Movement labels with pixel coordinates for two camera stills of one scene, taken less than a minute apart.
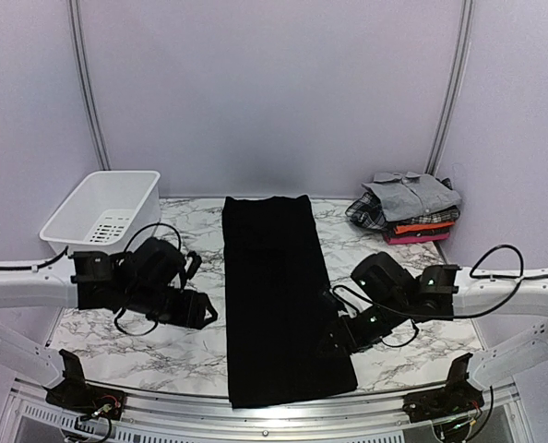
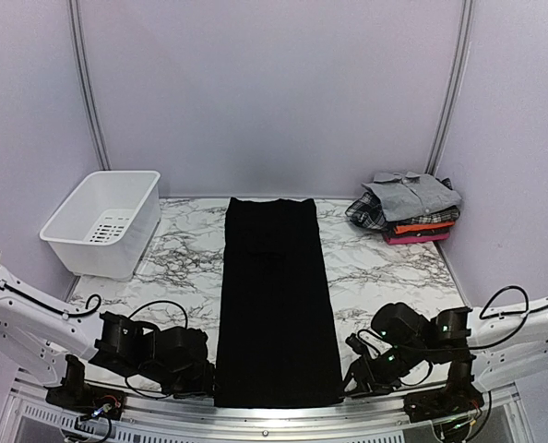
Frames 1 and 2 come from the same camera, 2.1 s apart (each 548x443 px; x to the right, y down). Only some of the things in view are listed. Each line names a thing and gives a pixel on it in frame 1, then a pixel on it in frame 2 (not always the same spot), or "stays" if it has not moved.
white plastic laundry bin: x=105 y=211 stays
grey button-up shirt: x=406 y=195 stays
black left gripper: x=184 y=318 -> x=203 y=384
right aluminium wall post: x=455 y=87 stays
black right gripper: x=342 y=329 -> x=371 y=377
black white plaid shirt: x=367 y=209 stays
